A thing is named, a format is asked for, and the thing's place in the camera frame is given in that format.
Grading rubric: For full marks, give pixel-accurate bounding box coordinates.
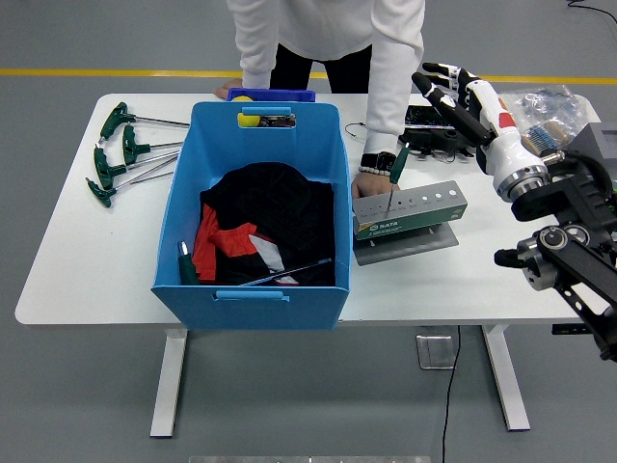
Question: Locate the black floor cable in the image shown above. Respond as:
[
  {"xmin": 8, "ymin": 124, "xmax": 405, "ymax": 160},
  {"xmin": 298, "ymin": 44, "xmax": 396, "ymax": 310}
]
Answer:
[{"xmin": 441, "ymin": 325, "xmax": 463, "ymax": 463}]

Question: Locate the small green T-handle hex wrench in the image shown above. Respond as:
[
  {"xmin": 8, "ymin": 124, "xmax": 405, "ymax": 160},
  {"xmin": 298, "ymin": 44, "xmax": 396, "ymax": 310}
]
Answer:
[{"xmin": 385, "ymin": 141, "xmax": 412, "ymax": 213}]

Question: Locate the grey device box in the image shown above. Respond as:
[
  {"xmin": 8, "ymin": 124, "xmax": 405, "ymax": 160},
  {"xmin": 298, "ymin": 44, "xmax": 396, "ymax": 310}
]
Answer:
[{"xmin": 568, "ymin": 122, "xmax": 617, "ymax": 160}]

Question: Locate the light blue plastic box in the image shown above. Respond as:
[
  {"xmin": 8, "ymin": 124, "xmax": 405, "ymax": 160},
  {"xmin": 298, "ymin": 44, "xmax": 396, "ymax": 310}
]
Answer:
[{"xmin": 150, "ymin": 99, "xmax": 353, "ymax": 332}]

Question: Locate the black plastic tray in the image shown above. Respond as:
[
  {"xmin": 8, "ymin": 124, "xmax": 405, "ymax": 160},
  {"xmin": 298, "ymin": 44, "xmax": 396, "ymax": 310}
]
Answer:
[{"xmin": 397, "ymin": 104, "xmax": 488, "ymax": 158}]

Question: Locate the black table control panel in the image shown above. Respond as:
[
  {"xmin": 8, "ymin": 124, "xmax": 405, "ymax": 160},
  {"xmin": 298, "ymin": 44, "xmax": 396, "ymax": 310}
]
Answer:
[{"xmin": 551, "ymin": 323, "xmax": 599, "ymax": 335}]

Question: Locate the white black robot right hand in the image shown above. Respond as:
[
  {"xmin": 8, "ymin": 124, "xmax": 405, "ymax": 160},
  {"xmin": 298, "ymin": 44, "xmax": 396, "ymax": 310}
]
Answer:
[{"xmin": 412, "ymin": 61, "xmax": 549, "ymax": 182}]

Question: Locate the dark blue plastic bin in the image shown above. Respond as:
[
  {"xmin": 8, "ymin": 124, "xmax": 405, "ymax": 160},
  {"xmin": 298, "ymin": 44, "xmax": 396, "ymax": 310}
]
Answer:
[{"xmin": 226, "ymin": 87, "xmax": 319, "ymax": 103}]

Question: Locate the tan strip of resistors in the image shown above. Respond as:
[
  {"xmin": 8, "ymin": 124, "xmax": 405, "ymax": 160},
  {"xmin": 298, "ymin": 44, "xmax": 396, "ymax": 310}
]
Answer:
[{"xmin": 520, "ymin": 120, "xmax": 573, "ymax": 156}]

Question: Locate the person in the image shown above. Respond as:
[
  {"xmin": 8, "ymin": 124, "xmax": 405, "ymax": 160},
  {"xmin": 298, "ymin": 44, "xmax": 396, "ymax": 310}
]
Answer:
[{"xmin": 214, "ymin": 0, "xmax": 426, "ymax": 200}]

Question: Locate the white table leg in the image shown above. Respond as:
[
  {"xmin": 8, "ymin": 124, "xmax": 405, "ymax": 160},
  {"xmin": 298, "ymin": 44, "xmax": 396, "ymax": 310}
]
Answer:
[
  {"xmin": 481, "ymin": 323, "xmax": 531, "ymax": 432},
  {"xmin": 149, "ymin": 327, "xmax": 190, "ymax": 439}
]

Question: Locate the black background cable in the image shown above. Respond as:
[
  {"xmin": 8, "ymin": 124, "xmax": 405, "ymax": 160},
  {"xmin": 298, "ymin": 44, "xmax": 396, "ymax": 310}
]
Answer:
[{"xmin": 567, "ymin": 0, "xmax": 617, "ymax": 25}]

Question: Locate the yellow ball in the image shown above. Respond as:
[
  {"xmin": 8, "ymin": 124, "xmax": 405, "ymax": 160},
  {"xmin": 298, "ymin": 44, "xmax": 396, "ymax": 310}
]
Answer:
[{"xmin": 232, "ymin": 95, "xmax": 264, "ymax": 128}]

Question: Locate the black wrist watch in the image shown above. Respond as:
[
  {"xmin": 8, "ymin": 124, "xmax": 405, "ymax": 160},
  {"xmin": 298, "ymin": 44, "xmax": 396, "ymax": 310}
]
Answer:
[{"xmin": 360, "ymin": 150, "xmax": 397, "ymax": 171}]

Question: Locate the large green T-handle hex wrench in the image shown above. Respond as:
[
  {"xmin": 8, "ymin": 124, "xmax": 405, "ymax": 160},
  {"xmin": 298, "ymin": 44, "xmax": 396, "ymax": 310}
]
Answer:
[{"xmin": 175, "ymin": 239, "xmax": 334, "ymax": 287}]

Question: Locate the person's left hand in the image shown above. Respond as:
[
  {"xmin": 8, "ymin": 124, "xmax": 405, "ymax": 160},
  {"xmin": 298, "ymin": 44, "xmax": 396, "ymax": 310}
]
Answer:
[{"xmin": 350, "ymin": 171, "xmax": 394, "ymax": 200}]

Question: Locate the green grey wrench holder stand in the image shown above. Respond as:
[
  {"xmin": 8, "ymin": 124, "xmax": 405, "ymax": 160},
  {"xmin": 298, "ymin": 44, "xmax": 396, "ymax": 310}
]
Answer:
[{"xmin": 351, "ymin": 180, "xmax": 469, "ymax": 266}]

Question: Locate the metal floor plate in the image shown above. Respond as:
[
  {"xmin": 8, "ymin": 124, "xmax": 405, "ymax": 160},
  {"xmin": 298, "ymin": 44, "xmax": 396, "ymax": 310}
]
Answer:
[{"xmin": 416, "ymin": 334, "xmax": 458, "ymax": 370}]

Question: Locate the black red cloth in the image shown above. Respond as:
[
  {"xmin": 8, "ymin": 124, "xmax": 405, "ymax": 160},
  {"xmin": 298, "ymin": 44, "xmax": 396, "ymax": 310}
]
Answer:
[{"xmin": 191, "ymin": 161, "xmax": 337, "ymax": 286}]

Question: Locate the clear plastic bag of parts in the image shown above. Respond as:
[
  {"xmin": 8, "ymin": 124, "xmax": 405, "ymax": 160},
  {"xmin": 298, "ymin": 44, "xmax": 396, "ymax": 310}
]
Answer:
[{"xmin": 496, "ymin": 85, "xmax": 592, "ymax": 146}]

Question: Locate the person's right hand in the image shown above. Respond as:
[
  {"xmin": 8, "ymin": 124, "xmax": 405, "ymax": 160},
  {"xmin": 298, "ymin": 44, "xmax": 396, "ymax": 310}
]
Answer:
[{"xmin": 214, "ymin": 79, "xmax": 244, "ymax": 100}]

